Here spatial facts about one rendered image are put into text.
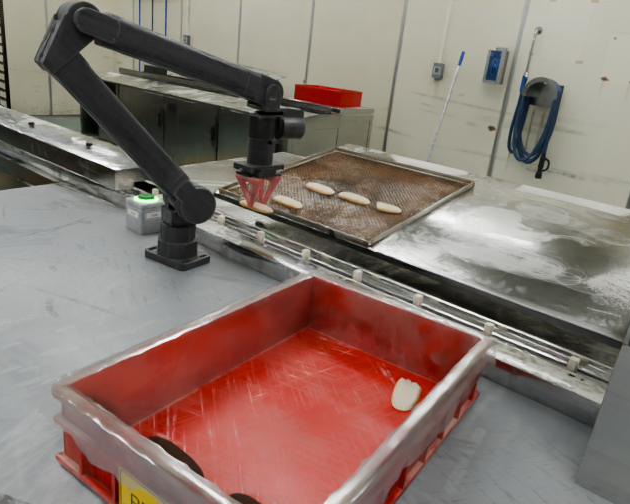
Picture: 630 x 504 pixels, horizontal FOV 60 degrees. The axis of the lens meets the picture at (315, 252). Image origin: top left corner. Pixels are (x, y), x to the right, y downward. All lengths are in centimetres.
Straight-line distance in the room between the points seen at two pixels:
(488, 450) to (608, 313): 42
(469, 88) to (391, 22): 101
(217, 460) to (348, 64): 525
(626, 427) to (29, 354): 77
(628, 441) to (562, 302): 41
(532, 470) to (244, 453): 35
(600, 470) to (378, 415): 27
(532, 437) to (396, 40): 484
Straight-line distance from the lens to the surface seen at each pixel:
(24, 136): 204
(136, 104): 546
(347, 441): 71
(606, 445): 73
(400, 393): 80
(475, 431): 79
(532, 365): 90
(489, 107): 495
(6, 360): 88
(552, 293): 111
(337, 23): 586
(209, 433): 70
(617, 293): 116
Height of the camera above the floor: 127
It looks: 20 degrees down
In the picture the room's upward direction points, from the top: 7 degrees clockwise
